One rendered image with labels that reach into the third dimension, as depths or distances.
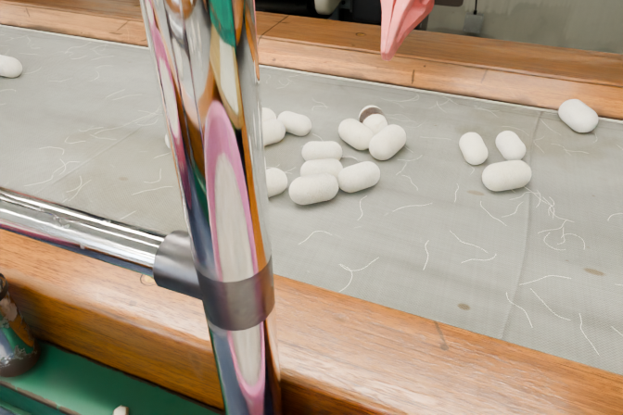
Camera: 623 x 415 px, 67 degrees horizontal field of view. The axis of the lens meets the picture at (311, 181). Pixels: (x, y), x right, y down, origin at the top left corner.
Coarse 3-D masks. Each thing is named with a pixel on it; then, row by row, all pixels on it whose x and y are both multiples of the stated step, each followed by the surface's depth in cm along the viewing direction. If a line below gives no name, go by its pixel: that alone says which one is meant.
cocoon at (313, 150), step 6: (306, 144) 37; (312, 144) 36; (318, 144) 36; (324, 144) 36; (330, 144) 36; (336, 144) 36; (306, 150) 36; (312, 150) 36; (318, 150) 36; (324, 150) 36; (330, 150) 36; (336, 150) 36; (306, 156) 36; (312, 156) 36; (318, 156) 36; (324, 156) 36; (330, 156) 36; (336, 156) 36
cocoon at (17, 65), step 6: (0, 60) 49; (6, 60) 49; (12, 60) 49; (18, 60) 50; (0, 66) 49; (6, 66) 49; (12, 66) 49; (18, 66) 50; (0, 72) 50; (6, 72) 49; (12, 72) 50; (18, 72) 50
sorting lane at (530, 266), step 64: (64, 64) 54; (128, 64) 54; (0, 128) 42; (64, 128) 42; (128, 128) 42; (320, 128) 42; (448, 128) 42; (512, 128) 42; (64, 192) 34; (128, 192) 34; (384, 192) 34; (448, 192) 34; (512, 192) 34; (576, 192) 34; (320, 256) 29; (384, 256) 29; (448, 256) 29; (512, 256) 29; (576, 256) 29; (448, 320) 25; (512, 320) 25; (576, 320) 25
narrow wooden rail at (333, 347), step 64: (0, 256) 26; (64, 256) 26; (64, 320) 25; (128, 320) 22; (192, 320) 22; (320, 320) 22; (384, 320) 22; (192, 384) 24; (320, 384) 20; (384, 384) 20; (448, 384) 20; (512, 384) 20; (576, 384) 20
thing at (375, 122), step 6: (360, 114) 41; (378, 114) 40; (366, 120) 39; (372, 120) 39; (378, 120) 39; (384, 120) 39; (366, 126) 39; (372, 126) 39; (378, 126) 39; (384, 126) 39
